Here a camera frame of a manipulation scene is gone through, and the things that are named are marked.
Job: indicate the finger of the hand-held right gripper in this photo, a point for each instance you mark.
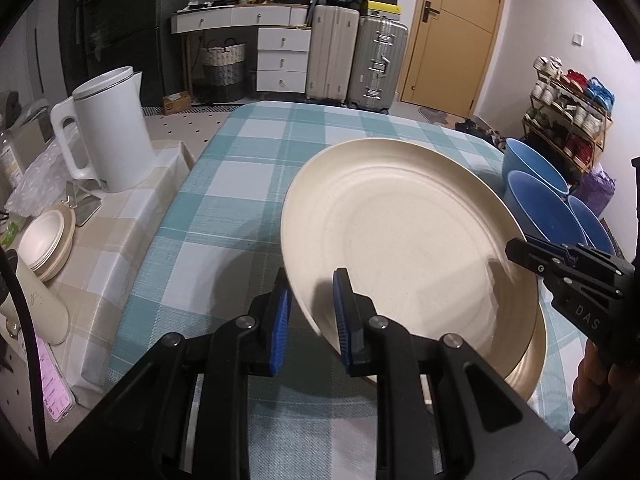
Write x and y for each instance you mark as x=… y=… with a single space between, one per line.
x=522 y=252
x=570 y=280

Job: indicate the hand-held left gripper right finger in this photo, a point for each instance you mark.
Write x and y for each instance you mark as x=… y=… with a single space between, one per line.
x=342 y=327

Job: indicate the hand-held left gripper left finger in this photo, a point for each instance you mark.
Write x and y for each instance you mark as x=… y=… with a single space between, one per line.
x=281 y=330

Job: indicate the blue bowl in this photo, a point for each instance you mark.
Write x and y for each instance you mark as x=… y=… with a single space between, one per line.
x=540 y=210
x=535 y=165
x=592 y=230

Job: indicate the cream plate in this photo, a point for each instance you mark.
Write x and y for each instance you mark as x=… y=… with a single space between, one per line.
x=415 y=240
x=525 y=375

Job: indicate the person's right hand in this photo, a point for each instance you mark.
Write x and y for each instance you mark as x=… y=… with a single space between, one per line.
x=592 y=380

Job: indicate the purple rolled mat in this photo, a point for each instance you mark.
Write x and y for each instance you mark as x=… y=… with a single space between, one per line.
x=595 y=187

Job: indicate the teal checked tablecloth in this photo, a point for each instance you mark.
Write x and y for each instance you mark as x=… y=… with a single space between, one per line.
x=240 y=200

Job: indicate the wooden shoe rack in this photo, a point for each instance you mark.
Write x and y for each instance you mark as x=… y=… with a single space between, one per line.
x=605 y=130

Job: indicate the rows of assorted sneakers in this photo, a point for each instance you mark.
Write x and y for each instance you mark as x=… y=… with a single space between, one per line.
x=575 y=110

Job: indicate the grey door mat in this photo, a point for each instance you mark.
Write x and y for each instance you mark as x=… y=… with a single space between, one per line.
x=434 y=115

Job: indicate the beige checked tablecloth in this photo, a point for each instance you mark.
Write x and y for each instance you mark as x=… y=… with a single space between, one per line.
x=110 y=245

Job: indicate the wooden door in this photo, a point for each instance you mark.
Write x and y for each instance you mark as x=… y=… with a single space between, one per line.
x=450 y=45

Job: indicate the patterned floor rug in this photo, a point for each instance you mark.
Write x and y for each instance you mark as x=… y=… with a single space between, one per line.
x=190 y=127

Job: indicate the small tan bowl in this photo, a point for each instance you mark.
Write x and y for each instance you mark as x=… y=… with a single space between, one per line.
x=62 y=255

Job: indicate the metal stand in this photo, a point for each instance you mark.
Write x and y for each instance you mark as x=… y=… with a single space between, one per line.
x=85 y=205

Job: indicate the pink phone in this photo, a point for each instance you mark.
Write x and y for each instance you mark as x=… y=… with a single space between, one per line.
x=55 y=385

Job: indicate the silver suitcase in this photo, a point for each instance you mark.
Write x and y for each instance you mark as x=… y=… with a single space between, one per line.
x=375 y=65

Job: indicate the cream bottle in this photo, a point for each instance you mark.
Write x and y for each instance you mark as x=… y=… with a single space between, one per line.
x=42 y=305

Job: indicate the small cardboard box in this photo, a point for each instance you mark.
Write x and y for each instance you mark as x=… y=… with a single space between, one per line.
x=176 y=102

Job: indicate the small cream bowl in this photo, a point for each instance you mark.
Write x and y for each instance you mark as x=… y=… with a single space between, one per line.
x=42 y=235

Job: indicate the white electric kettle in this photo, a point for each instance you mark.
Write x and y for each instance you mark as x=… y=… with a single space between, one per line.
x=112 y=130

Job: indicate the woven laundry basket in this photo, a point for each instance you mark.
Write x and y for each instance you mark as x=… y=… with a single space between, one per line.
x=223 y=70

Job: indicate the beige suitcase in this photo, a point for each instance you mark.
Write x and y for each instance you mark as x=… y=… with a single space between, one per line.
x=330 y=55

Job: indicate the yellow black shoe box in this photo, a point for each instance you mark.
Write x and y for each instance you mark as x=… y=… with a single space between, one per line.
x=382 y=10

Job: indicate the clear plastic bag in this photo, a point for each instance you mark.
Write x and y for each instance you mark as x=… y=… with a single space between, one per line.
x=40 y=180

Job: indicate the white dressing table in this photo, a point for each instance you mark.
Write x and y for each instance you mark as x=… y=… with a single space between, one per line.
x=280 y=45

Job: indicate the black refrigerator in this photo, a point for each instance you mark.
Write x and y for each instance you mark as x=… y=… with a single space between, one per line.
x=110 y=20

